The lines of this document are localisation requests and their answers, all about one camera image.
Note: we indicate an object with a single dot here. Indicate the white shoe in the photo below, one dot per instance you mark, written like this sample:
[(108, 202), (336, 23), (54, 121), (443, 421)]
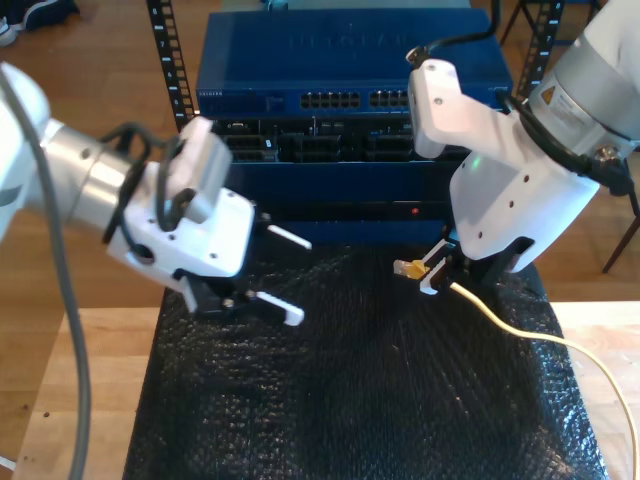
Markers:
[(6, 32)]

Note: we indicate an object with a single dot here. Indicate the black rack server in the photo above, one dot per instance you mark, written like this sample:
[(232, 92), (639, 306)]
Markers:
[(320, 147)]

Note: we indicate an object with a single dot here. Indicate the dark blue metal chair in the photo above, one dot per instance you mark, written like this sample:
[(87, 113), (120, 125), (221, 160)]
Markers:
[(512, 22)]

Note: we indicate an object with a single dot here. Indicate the dark blue shoe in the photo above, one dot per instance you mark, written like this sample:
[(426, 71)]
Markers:
[(47, 12)]

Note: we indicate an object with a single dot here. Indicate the black metal chair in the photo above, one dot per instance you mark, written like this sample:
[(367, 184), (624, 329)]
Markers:
[(622, 243)]

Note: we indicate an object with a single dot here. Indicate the black perforated rack post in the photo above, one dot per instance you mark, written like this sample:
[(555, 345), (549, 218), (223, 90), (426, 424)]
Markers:
[(542, 45), (167, 60)]

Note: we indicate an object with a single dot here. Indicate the black bubble wrap mat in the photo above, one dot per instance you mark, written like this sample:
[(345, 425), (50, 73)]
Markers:
[(350, 400)]

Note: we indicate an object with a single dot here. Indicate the teal object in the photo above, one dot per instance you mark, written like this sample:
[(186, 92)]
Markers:
[(277, 4)]

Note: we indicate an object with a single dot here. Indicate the blue network switch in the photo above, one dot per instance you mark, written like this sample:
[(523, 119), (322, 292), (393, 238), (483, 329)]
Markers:
[(300, 55)]

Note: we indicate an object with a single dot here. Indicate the dark rack base plate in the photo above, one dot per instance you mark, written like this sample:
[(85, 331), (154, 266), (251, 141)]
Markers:
[(360, 232)]

